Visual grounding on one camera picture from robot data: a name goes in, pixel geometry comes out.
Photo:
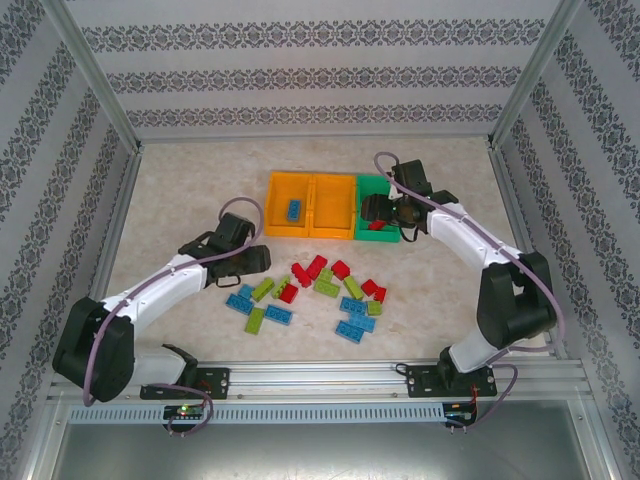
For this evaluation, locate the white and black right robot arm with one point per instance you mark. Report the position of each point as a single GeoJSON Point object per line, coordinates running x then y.
{"type": "Point", "coordinates": [460, 235]}

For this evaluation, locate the aluminium frame crossbar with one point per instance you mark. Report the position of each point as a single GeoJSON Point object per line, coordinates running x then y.
{"type": "Point", "coordinates": [315, 138]}

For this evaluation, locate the red lego brick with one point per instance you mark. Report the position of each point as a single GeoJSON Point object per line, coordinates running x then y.
{"type": "Point", "coordinates": [288, 295]}
{"type": "Point", "coordinates": [341, 269]}
{"type": "Point", "coordinates": [380, 295]}
{"type": "Point", "coordinates": [369, 286]}
{"type": "Point", "coordinates": [378, 226]}
{"type": "Point", "coordinates": [301, 275]}
{"type": "Point", "coordinates": [316, 266]}

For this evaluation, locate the orange plastic bin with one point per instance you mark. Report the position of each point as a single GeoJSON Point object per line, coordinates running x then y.
{"type": "Point", "coordinates": [332, 210]}
{"type": "Point", "coordinates": [280, 227]}

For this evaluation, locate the green plastic bin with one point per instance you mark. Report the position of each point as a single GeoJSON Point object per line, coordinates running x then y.
{"type": "Point", "coordinates": [375, 236]}

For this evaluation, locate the grey metal sheet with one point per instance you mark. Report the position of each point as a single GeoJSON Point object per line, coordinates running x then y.
{"type": "Point", "coordinates": [320, 452]}

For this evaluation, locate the aluminium side rail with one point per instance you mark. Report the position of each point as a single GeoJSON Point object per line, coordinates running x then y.
{"type": "Point", "coordinates": [510, 200]}
{"type": "Point", "coordinates": [118, 215]}

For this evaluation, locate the aluminium frame post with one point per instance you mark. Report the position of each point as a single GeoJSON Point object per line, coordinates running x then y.
{"type": "Point", "coordinates": [531, 75]}
{"type": "Point", "coordinates": [94, 75]}

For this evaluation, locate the aluminium mounting rail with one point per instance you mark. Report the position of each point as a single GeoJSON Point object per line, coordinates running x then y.
{"type": "Point", "coordinates": [320, 380]}

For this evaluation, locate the small circuit board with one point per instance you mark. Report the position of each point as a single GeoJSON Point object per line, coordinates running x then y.
{"type": "Point", "coordinates": [182, 411]}
{"type": "Point", "coordinates": [460, 415]}

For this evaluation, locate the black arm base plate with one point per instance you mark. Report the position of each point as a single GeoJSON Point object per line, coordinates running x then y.
{"type": "Point", "coordinates": [422, 382]}
{"type": "Point", "coordinates": [215, 382]}

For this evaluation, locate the square green lego brick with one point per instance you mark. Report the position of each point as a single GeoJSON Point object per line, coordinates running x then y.
{"type": "Point", "coordinates": [374, 308]}

